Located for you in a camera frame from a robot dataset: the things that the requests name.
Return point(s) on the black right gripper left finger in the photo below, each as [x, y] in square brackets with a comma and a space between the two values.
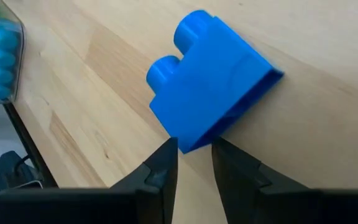
[154, 186]

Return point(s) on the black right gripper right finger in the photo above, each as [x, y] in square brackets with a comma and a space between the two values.
[247, 186]

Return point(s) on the long blue four-stud block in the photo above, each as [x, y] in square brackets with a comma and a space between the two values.
[2, 59]

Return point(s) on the black rounded device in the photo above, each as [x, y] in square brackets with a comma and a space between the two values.
[14, 171]

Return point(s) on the large clear plastic bin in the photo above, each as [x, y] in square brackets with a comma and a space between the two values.
[17, 62]

